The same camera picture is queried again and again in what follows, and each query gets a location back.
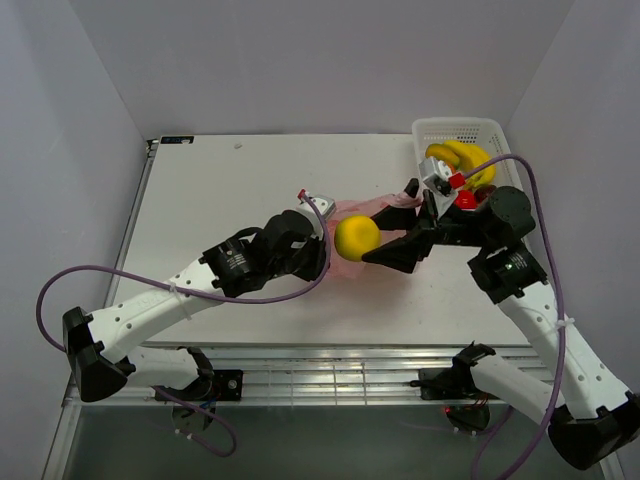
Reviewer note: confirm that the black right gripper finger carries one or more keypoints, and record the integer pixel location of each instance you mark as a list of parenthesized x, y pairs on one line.
[(399, 211), (403, 254)]

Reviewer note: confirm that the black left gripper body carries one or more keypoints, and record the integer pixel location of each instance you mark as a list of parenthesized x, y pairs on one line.
[(305, 263)]

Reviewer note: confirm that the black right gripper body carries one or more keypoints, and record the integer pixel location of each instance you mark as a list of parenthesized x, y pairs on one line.
[(457, 227)]

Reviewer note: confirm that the yellow fake lemon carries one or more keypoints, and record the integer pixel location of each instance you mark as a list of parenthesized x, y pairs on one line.
[(355, 236)]

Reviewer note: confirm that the pink plastic bag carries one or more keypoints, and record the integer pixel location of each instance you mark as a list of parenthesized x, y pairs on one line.
[(339, 267)]

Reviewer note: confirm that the yellow fake fruit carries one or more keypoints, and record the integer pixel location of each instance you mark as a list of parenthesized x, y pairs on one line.
[(443, 153)]

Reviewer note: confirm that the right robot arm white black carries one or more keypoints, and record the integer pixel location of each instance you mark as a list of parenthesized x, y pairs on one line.
[(592, 413)]

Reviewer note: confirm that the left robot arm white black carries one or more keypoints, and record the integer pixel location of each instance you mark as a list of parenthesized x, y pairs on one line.
[(105, 347)]

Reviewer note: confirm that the yellow fake banana bunch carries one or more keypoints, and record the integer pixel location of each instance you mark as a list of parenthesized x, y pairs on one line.
[(472, 156)]

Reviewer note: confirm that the white plastic basket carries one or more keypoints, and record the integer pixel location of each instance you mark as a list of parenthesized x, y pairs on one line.
[(483, 132)]

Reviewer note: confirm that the dark label on table corner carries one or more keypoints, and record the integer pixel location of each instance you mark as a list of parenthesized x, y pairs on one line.
[(176, 140)]

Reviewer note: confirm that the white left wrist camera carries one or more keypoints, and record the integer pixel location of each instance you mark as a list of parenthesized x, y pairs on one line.
[(318, 209)]

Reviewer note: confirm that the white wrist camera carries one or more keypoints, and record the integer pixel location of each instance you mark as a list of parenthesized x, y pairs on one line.
[(435, 176), (318, 209)]

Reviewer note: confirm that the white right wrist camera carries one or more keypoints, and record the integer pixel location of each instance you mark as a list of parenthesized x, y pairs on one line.
[(435, 176)]

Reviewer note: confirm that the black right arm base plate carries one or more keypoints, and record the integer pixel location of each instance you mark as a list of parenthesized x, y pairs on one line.
[(448, 384)]

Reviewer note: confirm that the aluminium table edge rail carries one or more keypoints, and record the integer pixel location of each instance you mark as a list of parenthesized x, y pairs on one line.
[(334, 376)]

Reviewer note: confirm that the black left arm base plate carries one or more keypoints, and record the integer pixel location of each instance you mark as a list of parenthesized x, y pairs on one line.
[(216, 385)]

